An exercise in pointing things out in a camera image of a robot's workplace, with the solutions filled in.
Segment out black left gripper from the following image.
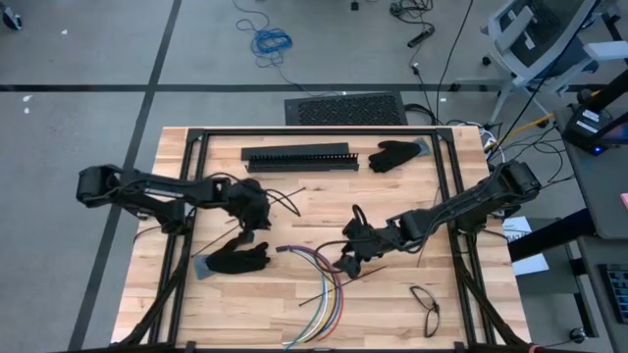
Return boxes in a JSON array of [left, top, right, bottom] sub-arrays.
[[228, 176, 274, 244]]

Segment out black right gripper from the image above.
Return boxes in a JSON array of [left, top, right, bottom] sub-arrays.
[[338, 218, 393, 280]]

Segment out brown zip tie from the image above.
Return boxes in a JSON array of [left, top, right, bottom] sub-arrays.
[[416, 185, 442, 269]]

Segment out black glove with grey cuff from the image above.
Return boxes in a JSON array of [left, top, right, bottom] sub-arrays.
[[194, 237, 272, 280], [367, 138, 433, 174]]

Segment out bundle of coloured cables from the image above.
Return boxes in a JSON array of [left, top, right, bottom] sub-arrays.
[[313, 246, 345, 342]]

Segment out black slotted cable duct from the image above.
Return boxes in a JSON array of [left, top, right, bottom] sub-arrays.
[[244, 152, 361, 174]]

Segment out black duct cover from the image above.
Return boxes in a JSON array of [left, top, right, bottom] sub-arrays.
[[239, 142, 350, 161]]

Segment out white cable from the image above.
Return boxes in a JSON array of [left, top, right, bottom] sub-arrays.
[[288, 247, 329, 344]]

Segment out black eyeglasses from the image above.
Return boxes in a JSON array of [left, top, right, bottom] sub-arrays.
[[409, 285, 442, 339]]

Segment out white paper sheet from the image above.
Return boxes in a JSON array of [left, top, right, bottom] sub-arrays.
[[502, 215, 550, 277]]

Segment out black power strip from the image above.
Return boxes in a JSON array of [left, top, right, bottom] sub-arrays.
[[406, 26, 436, 49]]

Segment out black device with blue light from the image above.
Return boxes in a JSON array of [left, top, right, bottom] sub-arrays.
[[561, 105, 628, 156]]

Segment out grey side desk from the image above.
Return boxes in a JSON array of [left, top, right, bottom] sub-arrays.
[[507, 105, 628, 353]]

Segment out black keyboard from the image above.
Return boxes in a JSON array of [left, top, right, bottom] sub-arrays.
[[598, 263, 628, 325]]

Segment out grey office chair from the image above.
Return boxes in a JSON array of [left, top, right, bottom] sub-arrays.
[[453, 0, 628, 126]]

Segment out black stand pole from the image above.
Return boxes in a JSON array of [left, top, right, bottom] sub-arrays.
[[576, 68, 628, 114]]

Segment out black caster wheel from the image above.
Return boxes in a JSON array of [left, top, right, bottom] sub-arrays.
[[0, 7, 24, 30]]

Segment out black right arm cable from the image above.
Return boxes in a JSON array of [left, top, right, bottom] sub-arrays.
[[313, 203, 374, 275]]

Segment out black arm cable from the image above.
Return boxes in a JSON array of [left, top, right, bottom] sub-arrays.
[[313, 203, 374, 275], [195, 171, 302, 220]]

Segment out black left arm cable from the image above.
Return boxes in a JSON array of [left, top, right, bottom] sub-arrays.
[[195, 171, 302, 220]]

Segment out blue coiled floor cable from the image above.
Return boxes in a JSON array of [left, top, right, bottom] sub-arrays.
[[233, 0, 315, 97]]

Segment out yellow hanging cable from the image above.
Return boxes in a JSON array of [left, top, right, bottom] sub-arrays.
[[497, 113, 555, 146]]

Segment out black hanging cable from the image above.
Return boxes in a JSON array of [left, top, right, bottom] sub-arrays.
[[435, 0, 476, 124], [496, 0, 604, 147]]

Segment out black tangled floor cable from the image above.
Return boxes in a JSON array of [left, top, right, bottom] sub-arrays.
[[390, 0, 436, 25]]

